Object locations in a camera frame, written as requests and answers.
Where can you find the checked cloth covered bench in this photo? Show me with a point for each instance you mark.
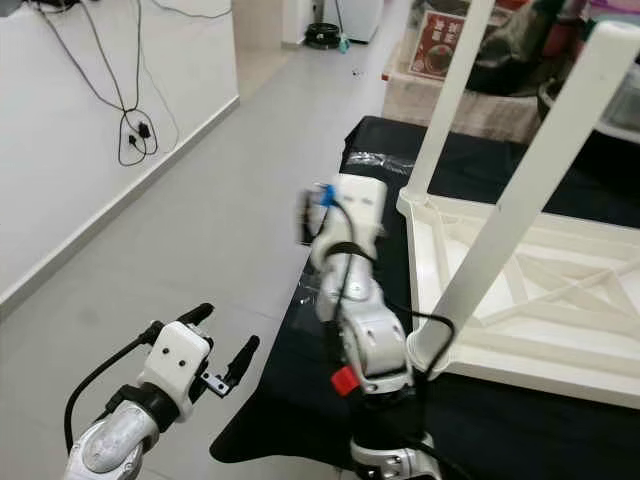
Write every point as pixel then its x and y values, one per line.
pixel 420 100

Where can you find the black robot vacuum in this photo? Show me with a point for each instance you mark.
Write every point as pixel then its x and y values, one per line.
pixel 323 35

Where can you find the black bag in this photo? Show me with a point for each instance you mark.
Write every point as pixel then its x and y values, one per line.
pixel 530 40

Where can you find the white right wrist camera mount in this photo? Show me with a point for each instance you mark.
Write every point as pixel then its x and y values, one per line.
pixel 360 200

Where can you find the teal headed mop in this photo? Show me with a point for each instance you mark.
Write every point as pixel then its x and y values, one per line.
pixel 344 42

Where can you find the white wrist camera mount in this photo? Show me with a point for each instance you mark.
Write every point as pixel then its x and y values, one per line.
pixel 360 200
pixel 175 360

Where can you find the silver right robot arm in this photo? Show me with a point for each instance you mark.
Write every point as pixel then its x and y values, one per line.
pixel 360 320

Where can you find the white plastic children table top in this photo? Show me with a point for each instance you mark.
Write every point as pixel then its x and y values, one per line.
pixel 560 310

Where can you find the crumpled clear plastic sheet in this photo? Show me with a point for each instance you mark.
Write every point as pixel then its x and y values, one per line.
pixel 305 290

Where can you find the black power adapter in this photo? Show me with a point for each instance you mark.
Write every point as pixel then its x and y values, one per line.
pixel 143 130

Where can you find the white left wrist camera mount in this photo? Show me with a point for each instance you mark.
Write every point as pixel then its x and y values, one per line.
pixel 175 360

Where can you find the black tablecloth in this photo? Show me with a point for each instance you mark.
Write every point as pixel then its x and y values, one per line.
pixel 280 400

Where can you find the white fridge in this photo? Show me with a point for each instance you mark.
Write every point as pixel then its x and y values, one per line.
pixel 360 15

